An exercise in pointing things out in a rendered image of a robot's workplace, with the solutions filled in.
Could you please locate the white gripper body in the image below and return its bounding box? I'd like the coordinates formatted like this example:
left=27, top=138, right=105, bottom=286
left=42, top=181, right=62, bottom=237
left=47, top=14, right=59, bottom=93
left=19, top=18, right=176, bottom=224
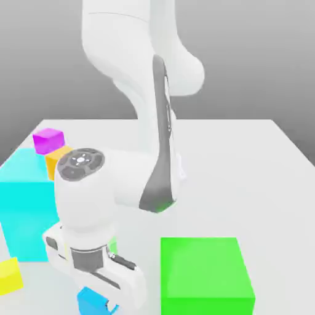
left=70, top=255, right=148, bottom=315

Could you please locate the small blue cube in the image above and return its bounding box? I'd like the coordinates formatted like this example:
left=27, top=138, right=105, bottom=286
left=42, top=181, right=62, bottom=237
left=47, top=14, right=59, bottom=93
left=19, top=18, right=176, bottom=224
left=76, top=286, right=121, bottom=315

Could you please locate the small yellow cube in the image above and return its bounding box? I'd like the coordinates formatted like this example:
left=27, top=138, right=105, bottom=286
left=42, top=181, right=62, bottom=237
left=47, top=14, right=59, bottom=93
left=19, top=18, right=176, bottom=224
left=0, top=257, right=25, bottom=297

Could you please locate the small orange cube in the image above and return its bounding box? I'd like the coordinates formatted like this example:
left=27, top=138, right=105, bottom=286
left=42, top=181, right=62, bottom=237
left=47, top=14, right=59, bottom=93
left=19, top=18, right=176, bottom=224
left=45, top=145, right=74, bottom=181

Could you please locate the small magenta cube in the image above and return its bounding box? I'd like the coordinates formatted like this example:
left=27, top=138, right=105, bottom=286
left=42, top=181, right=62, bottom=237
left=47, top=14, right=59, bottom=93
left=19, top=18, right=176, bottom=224
left=32, top=127, right=65, bottom=156

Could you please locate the large green box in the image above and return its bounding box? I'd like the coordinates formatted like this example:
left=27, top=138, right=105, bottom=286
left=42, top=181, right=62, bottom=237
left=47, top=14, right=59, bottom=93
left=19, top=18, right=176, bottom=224
left=160, top=236, right=257, bottom=315

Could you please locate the large cyan box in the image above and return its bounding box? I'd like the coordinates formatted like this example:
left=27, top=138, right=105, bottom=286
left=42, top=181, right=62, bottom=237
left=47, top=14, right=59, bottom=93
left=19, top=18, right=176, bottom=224
left=0, top=147, right=62, bottom=263

